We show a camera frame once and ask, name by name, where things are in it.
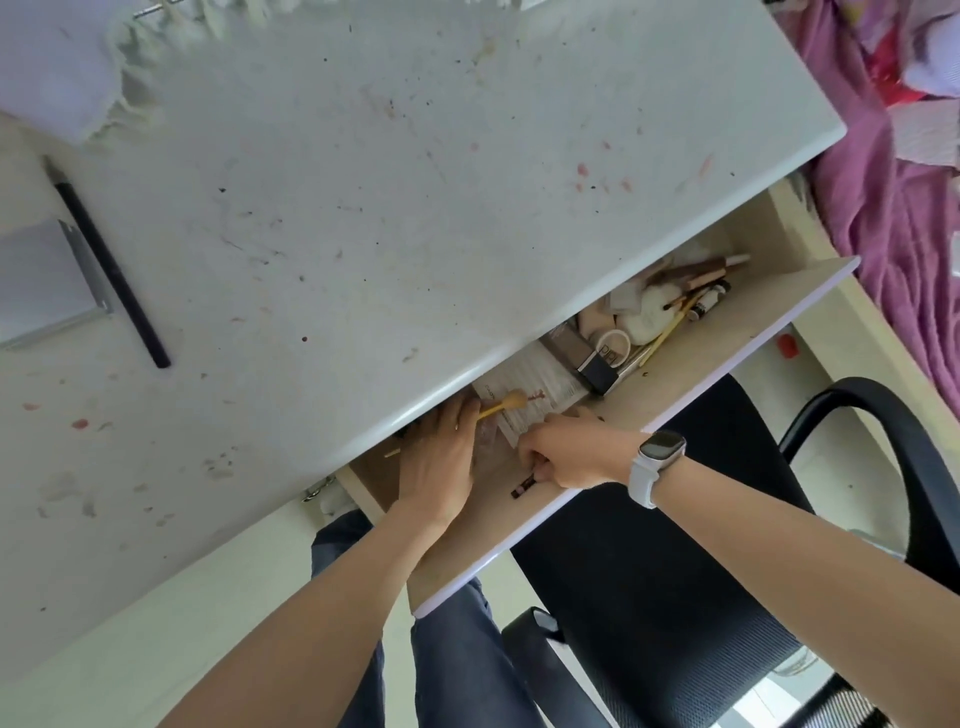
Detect black eyeliner pencil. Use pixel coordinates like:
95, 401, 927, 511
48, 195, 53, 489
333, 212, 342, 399
43, 155, 172, 370

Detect black office chair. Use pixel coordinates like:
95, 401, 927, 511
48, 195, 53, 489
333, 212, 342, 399
500, 374, 960, 728

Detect wooden bed frame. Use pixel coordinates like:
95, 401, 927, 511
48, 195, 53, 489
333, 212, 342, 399
768, 176, 960, 451

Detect white powder puff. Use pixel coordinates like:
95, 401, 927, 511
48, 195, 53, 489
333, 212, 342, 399
618, 278, 680, 346

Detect lilac clothing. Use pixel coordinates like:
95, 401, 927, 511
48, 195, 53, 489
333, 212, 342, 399
899, 0, 960, 99

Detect lilac cartoon cloth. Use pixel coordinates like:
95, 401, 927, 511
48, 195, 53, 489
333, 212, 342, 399
0, 0, 301, 148

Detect person's right hand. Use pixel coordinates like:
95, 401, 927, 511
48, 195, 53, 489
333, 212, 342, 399
517, 407, 639, 493

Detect magenta bed sheet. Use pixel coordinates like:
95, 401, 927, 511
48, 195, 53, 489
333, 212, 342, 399
772, 0, 960, 421

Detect white smartwatch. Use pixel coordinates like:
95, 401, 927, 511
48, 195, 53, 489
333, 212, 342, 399
626, 429, 688, 511

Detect silver square palette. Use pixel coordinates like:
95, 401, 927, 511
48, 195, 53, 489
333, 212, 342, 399
0, 217, 115, 352

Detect wooden drawer lilac front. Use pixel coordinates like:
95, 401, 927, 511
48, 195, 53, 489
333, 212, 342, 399
337, 224, 862, 620

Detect small brown bottle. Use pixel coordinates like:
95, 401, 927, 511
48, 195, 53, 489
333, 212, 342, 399
686, 281, 733, 322

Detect person's left forearm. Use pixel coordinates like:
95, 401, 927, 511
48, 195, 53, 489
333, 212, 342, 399
161, 509, 444, 728

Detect person's left hand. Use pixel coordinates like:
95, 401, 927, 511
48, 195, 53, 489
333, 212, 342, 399
389, 393, 481, 535

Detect person's right forearm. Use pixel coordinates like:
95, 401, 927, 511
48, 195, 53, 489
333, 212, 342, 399
652, 457, 960, 728

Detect red pink patterned garment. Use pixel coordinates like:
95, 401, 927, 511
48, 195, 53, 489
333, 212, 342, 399
832, 0, 931, 106

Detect cream gold tube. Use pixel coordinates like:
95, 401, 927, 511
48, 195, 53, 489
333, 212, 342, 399
678, 268, 730, 295

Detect paper instruction sheet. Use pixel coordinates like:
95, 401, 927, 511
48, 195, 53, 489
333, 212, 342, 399
470, 352, 594, 448

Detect white table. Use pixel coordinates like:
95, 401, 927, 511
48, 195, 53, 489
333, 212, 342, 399
0, 0, 849, 728

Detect person's blue jeans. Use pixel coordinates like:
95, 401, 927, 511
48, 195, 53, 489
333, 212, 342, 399
311, 509, 545, 728

